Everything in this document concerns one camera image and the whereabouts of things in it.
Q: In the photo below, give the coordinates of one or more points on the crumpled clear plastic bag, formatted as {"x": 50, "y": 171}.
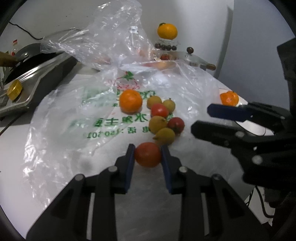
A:
{"x": 113, "y": 37}

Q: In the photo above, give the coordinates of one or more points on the large orange on container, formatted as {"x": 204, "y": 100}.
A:
{"x": 167, "y": 31}

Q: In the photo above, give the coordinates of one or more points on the printed flat plastic bag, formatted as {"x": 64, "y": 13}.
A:
{"x": 80, "y": 128}

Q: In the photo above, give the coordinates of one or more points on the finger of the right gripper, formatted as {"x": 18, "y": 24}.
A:
{"x": 233, "y": 112}
{"x": 226, "y": 136}

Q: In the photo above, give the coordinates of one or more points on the steel saucepan with lid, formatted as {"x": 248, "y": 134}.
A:
{"x": 188, "y": 57}

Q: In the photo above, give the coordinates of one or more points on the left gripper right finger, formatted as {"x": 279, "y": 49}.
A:
{"x": 210, "y": 208}

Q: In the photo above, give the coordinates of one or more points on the red cherry tomato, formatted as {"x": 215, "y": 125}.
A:
{"x": 159, "y": 109}
{"x": 177, "y": 125}
{"x": 148, "y": 155}

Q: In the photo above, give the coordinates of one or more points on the red tomato in bag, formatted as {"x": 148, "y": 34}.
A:
{"x": 164, "y": 57}

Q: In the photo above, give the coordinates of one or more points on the clear container of dark fruits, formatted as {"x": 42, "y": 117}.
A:
{"x": 166, "y": 44}

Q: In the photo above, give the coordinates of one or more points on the mandarin orange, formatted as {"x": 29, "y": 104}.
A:
{"x": 130, "y": 101}
{"x": 229, "y": 98}

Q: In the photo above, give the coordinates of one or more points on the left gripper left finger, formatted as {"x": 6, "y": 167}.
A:
{"x": 86, "y": 201}

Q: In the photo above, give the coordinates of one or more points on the yellow-green small fruit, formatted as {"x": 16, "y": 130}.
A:
{"x": 170, "y": 105}
{"x": 153, "y": 100}
{"x": 165, "y": 136}
{"x": 157, "y": 123}

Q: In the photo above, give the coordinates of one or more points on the steel gas stove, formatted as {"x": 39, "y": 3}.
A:
{"x": 27, "y": 90}

